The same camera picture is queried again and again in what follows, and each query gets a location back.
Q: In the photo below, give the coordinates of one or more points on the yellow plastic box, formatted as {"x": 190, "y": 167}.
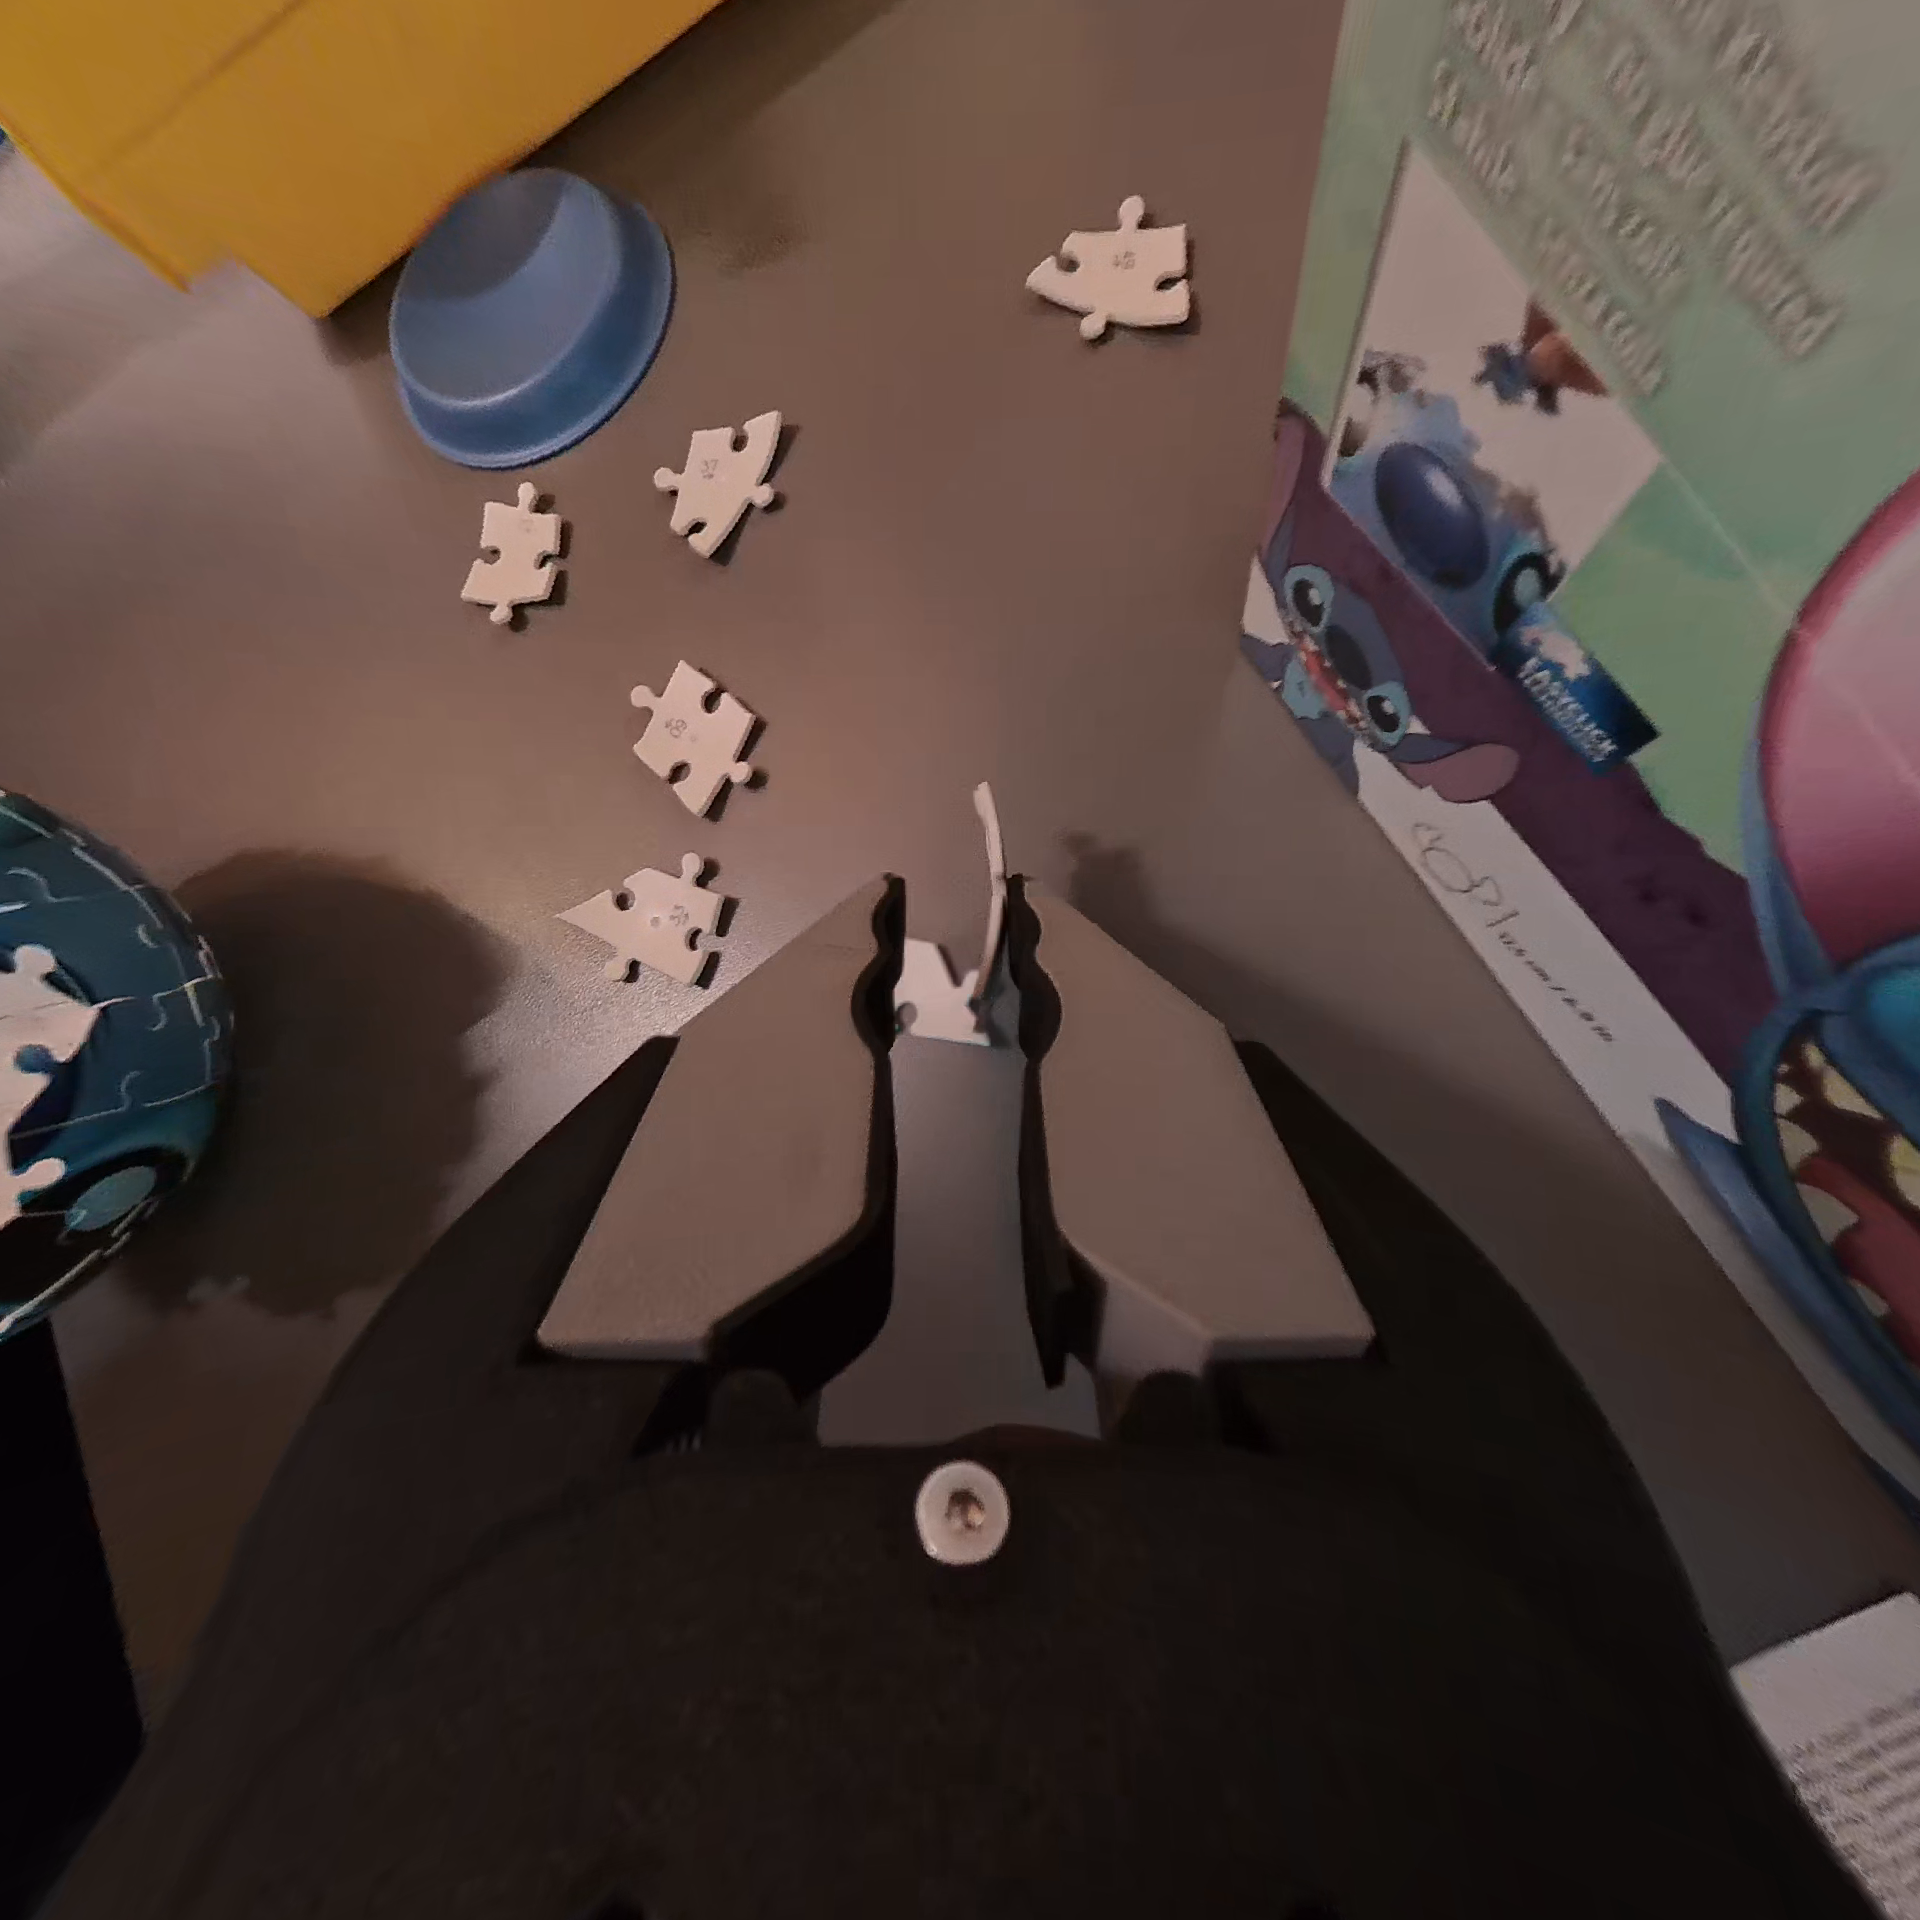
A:
{"x": 300, "y": 119}

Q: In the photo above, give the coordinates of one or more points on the white curved puzzle piece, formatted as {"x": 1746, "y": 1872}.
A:
{"x": 693, "y": 735}
{"x": 516, "y": 556}
{"x": 652, "y": 916}
{"x": 1115, "y": 271}
{"x": 722, "y": 473}
{"x": 945, "y": 996}

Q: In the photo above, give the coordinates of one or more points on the printed cardboard puzzle packaging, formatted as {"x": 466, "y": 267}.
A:
{"x": 1652, "y": 523}

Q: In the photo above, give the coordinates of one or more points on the blue plastic ball stand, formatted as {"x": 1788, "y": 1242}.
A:
{"x": 525, "y": 300}

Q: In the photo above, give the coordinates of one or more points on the white paper leaflet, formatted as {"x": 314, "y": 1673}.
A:
{"x": 1846, "y": 1739}

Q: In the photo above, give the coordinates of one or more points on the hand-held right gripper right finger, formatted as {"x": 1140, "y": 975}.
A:
{"x": 1186, "y": 1184}

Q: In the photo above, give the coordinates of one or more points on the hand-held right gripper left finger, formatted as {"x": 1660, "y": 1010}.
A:
{"x": 722, "y": 1184}

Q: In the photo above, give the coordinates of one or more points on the blue puzzle ball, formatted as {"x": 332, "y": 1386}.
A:
{"x": 135, "y": 1050}

